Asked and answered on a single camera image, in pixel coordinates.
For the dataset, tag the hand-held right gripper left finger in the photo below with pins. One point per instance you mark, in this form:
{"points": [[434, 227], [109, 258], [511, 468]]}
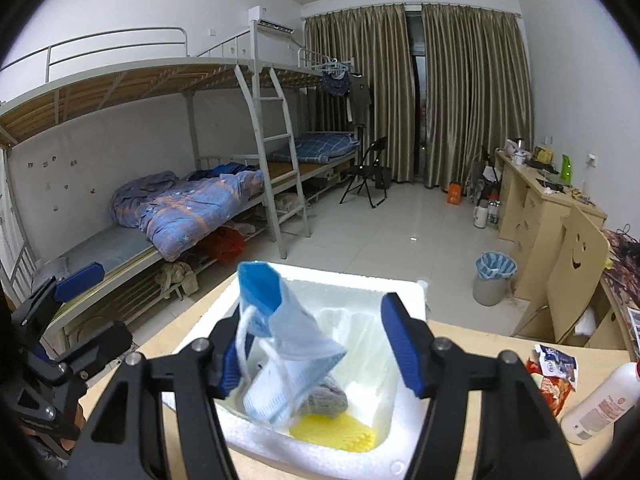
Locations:
{"points": [[230, 370]]}

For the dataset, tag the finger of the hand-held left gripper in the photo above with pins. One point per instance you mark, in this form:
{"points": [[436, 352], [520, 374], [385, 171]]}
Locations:
{"points": [[107, 342], [80, 280]]}

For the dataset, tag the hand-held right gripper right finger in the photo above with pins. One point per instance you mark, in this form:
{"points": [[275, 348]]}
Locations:
{"points": [[407, 350]]}

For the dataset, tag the blue face mask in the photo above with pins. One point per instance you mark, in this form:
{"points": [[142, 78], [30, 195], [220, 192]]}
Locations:
{"points": [[270, 395], [300, 330]]}

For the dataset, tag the grey sock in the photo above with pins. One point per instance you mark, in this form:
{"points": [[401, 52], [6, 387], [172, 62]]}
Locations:
{"points": [[327, 395]]}

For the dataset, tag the white foam box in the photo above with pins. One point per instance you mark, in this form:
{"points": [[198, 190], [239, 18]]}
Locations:
{"points": [[340, 280]]}

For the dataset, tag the yellow foam net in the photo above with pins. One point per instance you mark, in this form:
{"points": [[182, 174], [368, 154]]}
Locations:
{"points": [[335, 432]]}

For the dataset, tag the person's left forearm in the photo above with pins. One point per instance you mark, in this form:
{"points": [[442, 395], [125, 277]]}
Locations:
{"points": [[50, 452]]}

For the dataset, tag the grey trash bin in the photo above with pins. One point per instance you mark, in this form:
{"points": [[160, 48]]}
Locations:
{"points": [[492, 287]]}

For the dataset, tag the red cloth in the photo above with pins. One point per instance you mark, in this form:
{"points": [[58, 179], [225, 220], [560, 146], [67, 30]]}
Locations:
{"points": [[225, 245]]}

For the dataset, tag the blue orange plaid blanket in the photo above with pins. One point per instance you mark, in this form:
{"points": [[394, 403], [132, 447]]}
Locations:
{"points": [[190, 210]]}

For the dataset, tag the red snack packet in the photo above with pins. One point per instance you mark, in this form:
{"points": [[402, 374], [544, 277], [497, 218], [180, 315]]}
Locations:
{"points": [[552, 390]]}

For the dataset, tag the white thermos jug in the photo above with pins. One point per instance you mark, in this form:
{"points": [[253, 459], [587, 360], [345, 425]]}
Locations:
{"points": [[480, 216]]}

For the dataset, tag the orange box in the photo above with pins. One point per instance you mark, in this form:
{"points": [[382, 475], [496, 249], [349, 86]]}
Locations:
{"points": [[453, 194]]}

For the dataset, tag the black bin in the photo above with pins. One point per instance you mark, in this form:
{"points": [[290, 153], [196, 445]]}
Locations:
{"points": [[383, 177]]}

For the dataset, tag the light wooden desk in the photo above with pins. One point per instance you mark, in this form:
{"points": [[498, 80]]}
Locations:
{"points": [[617, 330], [525, 210]]}

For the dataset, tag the wooden smiley chair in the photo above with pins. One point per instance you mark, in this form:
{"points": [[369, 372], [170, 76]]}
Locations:
{"points": [[575, 260]]}

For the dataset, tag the white lotion pump bottle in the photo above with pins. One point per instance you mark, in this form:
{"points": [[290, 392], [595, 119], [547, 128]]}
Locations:
{"points": [[600, 405]]}

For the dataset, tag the black folding chair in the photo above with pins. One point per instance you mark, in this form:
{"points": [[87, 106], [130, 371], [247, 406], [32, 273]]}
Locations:
{"points": [[372, 152]]}

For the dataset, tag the metal bunk bed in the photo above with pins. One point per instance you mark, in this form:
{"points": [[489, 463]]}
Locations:
{"points": [[125, 75], [300, 72]]}

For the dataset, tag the metal bed ladder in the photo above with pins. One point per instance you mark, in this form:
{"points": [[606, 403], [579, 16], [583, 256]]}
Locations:
{"points": [[272, 160]]}

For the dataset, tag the blue checked bedding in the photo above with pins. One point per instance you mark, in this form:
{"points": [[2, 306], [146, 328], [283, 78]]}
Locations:
{"points": [[315, 146]]}

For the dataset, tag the white kettle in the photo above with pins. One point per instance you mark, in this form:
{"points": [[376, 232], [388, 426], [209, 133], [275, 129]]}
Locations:
{"points": [[515, 152]]}

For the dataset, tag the white printed paper sheet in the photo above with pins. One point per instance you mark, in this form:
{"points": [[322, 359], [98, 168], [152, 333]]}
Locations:
{"points": [[634, 322]]}

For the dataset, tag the green bottle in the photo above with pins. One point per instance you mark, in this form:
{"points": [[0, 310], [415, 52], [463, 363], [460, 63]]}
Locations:
{"points": [[566, 167]]}

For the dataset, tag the olive hanging shirt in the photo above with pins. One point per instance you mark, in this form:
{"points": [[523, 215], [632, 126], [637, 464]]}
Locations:
{"points": [[357, 100]]}

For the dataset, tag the brown curtain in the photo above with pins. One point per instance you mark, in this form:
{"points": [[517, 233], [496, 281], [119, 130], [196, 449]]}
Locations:
{"points": [[475, 95], [360, 95]]}

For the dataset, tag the dark hanging garment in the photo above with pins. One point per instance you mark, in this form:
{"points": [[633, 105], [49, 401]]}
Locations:
{"points": [[334, 82]]}

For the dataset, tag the teal clothes hanger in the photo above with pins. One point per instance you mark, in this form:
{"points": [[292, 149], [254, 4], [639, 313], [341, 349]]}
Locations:
{"points": [[330, 65]]}

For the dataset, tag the white air conditioner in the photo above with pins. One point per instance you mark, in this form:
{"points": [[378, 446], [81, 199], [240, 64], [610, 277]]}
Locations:
{"points": [[270, 20]]}

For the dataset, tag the white wall socket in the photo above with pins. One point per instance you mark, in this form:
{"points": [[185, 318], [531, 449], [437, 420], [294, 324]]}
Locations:
{"points": [[591, 159]]}

